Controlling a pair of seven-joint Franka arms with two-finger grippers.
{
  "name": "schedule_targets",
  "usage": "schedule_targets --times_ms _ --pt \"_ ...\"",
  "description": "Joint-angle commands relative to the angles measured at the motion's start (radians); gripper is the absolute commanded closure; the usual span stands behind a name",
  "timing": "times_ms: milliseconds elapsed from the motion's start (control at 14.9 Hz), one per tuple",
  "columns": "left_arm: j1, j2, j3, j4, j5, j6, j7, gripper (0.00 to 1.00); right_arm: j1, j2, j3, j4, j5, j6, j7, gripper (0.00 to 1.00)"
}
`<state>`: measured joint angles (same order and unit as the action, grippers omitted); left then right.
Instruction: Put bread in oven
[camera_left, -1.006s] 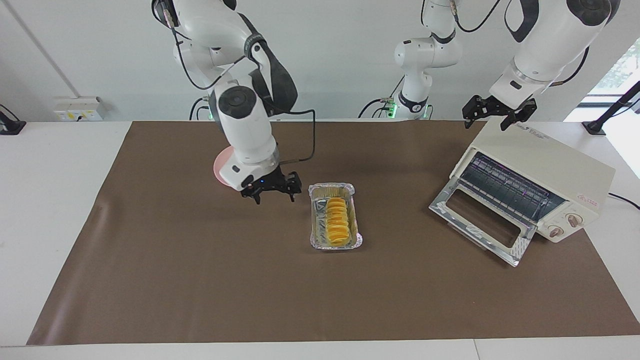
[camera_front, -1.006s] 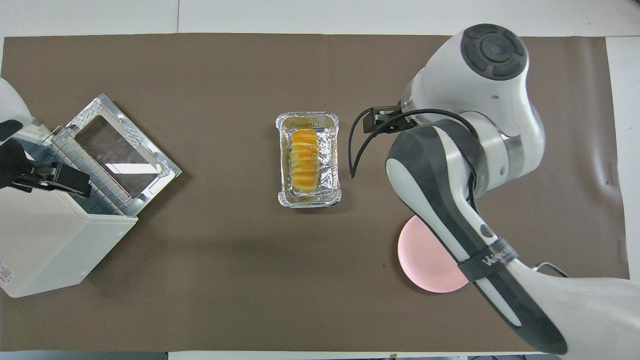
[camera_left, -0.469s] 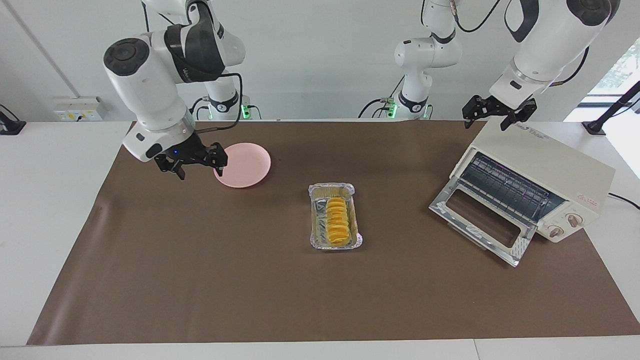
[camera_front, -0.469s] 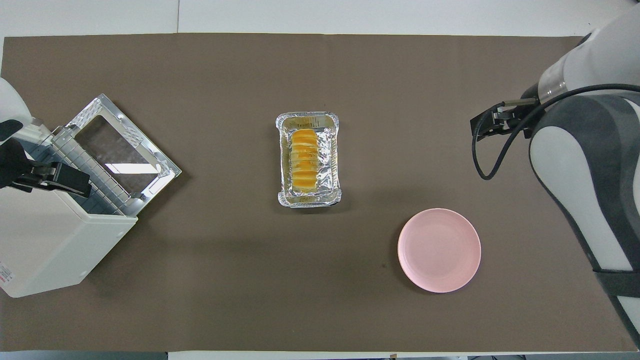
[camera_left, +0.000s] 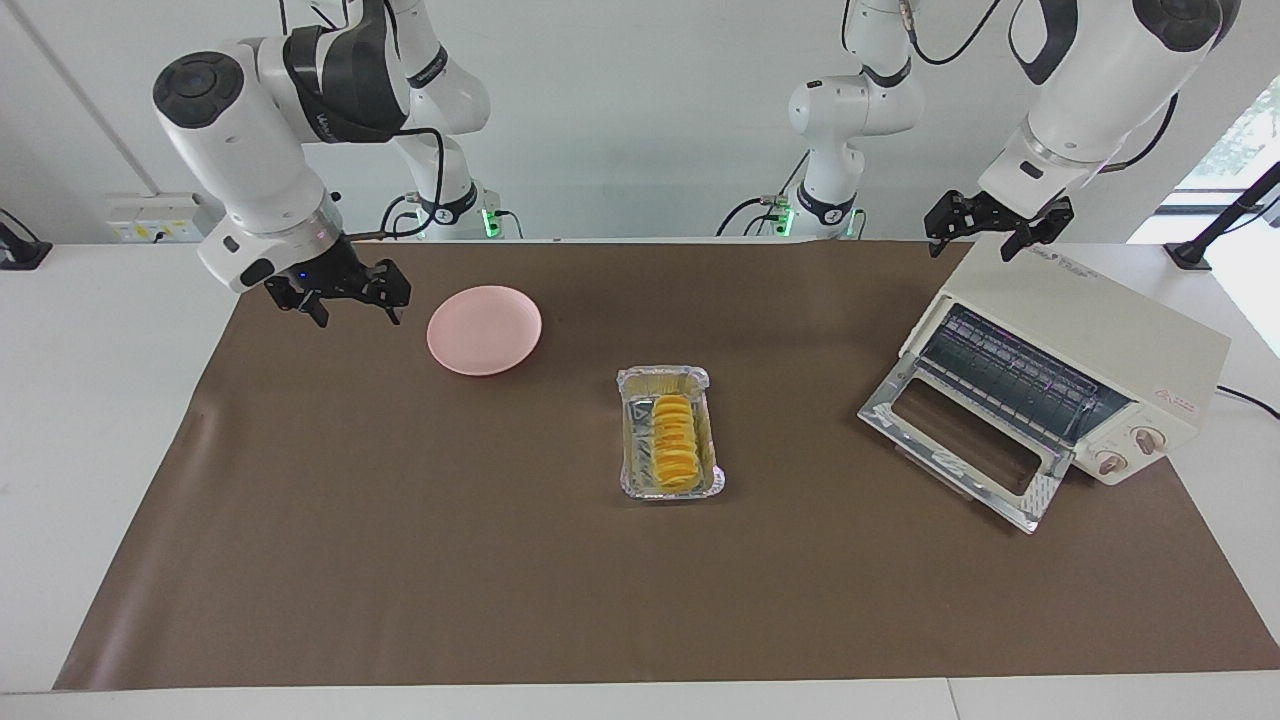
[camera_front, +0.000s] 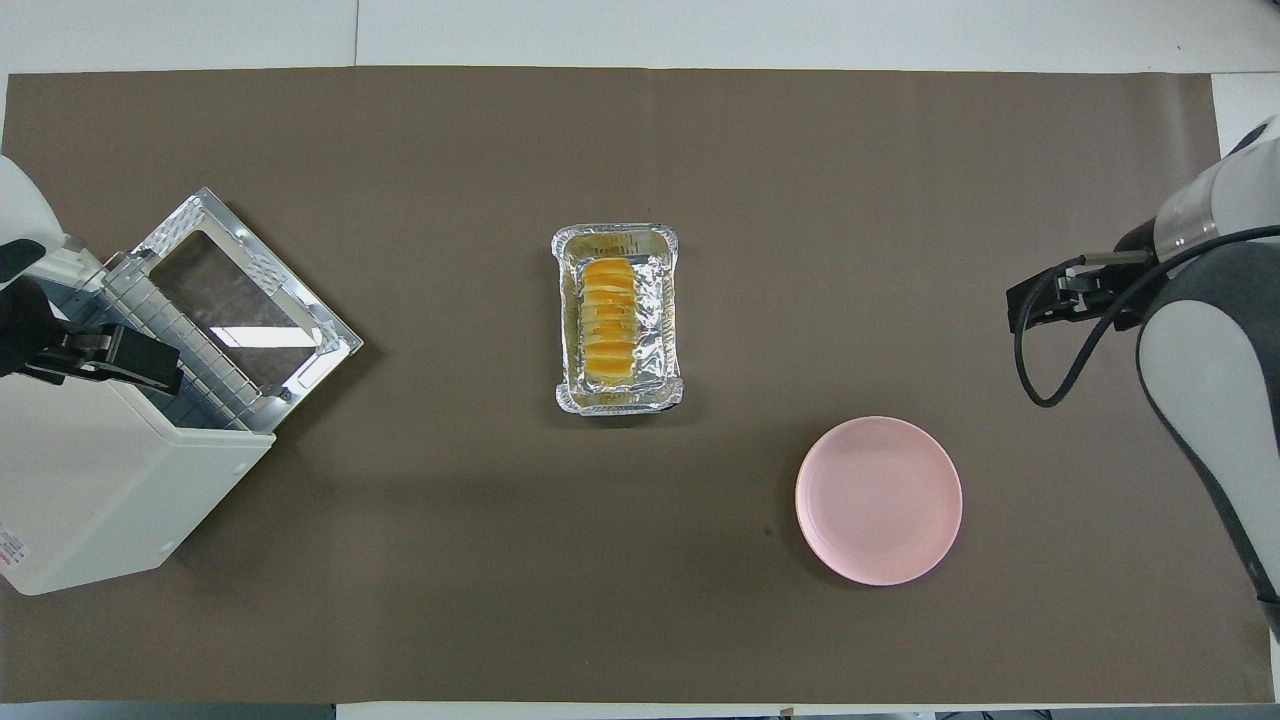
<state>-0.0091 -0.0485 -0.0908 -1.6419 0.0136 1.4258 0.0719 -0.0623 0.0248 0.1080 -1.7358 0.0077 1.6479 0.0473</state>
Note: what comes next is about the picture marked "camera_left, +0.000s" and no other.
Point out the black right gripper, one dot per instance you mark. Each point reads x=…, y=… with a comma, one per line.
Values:
x=330, y=275

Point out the glass oven door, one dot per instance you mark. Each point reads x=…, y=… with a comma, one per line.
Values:
x=905, y=385

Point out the black clamp mount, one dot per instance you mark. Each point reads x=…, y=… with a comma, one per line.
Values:
x=20, y=252

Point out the yellow braided bread loaf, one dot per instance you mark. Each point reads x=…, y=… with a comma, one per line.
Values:
x=675, y=445

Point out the pink round plate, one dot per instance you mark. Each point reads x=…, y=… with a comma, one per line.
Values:
x=485, y=330

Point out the brown table mat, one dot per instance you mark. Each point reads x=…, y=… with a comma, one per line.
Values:
x=700, y=600

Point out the white wall power outlet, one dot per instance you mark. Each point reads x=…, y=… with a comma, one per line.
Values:
x=150, y=218

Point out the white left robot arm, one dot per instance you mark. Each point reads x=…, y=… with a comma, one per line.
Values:
x=1090, y=90

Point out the cream toaster oven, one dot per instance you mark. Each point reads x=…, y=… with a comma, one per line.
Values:
x=1090, y=320

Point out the black camera stand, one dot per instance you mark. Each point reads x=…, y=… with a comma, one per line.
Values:
x=1225, y=215

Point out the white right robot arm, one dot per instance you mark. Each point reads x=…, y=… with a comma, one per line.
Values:
x=240, y=150

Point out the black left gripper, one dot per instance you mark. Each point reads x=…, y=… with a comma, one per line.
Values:
x=995, y=218

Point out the aluminium foil baking tray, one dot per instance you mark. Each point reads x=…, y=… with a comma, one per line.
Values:
x=636, y=450

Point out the cream oven knob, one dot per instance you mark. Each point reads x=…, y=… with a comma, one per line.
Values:
x=1147, y=439
x=1111, y=462

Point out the bright window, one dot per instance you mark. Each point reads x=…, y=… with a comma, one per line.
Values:
x=1240, y=130

